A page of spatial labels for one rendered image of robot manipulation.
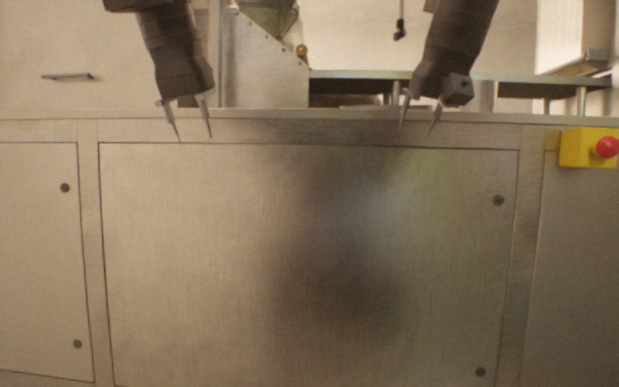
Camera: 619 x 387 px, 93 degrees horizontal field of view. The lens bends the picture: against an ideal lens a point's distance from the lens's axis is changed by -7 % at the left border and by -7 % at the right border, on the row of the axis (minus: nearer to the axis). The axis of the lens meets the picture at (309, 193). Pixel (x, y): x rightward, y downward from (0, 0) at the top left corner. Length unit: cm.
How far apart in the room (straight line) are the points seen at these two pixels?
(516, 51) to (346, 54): 245
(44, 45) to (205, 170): 69
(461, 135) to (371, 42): 439
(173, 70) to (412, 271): 56
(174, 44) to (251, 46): 52
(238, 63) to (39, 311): 81
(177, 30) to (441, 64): 35
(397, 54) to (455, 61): 455
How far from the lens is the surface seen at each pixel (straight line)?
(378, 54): 498
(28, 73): 123
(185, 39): 47
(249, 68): 95
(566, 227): 81
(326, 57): 493
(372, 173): 64
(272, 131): 65
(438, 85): 48
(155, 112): 73
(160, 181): 73
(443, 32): 47
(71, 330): 97
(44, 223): 92
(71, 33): 116
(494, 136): 71
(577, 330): 90
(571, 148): 75
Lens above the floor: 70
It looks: 6 degrees down
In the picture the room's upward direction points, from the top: 1 degrees clockwise
